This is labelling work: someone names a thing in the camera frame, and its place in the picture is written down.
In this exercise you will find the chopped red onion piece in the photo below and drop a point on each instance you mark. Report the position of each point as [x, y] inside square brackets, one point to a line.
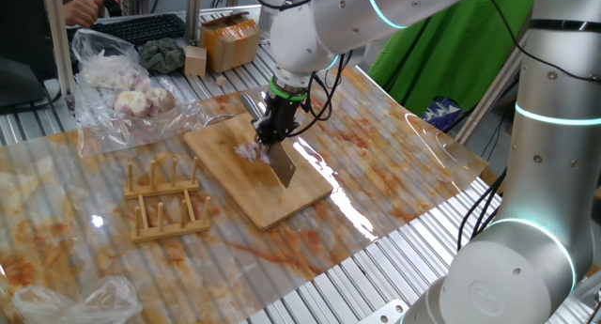
[254, 150]
[241, 151]

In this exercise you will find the black monitor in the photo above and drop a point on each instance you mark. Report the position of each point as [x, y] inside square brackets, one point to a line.
[19, 82]

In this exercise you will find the black computer keyboard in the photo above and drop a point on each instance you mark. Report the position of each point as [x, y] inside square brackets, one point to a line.
[136, 28]

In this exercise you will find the wooden cutting board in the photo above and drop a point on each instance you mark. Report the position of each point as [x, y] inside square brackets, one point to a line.
[244, 192]

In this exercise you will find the taped cardboard box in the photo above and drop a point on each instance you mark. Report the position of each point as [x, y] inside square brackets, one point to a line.
[230, 42]

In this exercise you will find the person's hand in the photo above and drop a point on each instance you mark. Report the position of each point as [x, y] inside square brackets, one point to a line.
[81, 10]

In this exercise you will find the crumpled clear plastic bag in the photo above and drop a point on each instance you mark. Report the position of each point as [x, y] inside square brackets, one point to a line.
[70, 303]

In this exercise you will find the perforated metal plate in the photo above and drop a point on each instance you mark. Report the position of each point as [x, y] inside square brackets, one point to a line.
[385, 312]

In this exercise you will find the green fabric sheet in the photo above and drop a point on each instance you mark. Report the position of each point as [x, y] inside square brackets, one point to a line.
[446, 47]

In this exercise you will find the aluminium frame post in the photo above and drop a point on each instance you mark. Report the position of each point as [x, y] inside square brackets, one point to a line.
[193, 14]
[58, 47]
[493, 89]

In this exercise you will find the plastic bag of garlic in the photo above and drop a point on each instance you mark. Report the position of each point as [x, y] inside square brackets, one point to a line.
[131, 103]

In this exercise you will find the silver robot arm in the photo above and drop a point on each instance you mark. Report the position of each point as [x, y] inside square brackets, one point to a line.
[554, 150]

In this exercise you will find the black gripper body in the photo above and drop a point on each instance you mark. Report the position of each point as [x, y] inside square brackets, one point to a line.
[283, 112]

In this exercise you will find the marble pattern plastic mat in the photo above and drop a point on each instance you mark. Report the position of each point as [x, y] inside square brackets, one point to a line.
[375, 141]

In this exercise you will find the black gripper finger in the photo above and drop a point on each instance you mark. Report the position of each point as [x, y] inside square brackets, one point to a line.
[264, 134]
[288, 131]

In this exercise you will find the red onion wedge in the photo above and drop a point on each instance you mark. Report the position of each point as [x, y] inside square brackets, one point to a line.
[264, 157]

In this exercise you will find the wooden block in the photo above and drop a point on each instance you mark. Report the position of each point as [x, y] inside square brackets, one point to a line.
[195, 61]

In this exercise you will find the blue white patterned bag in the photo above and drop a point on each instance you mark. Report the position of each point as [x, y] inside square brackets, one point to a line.
[441, 115]

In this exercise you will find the small wooden cube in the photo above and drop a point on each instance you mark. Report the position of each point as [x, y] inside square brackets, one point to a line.
[221, 80]

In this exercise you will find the steel cleaver knife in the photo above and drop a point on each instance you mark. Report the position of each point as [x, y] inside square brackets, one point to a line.
[284, 166]

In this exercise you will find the grey green cloth rag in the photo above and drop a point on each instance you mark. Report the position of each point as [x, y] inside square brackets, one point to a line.
[162, 56]

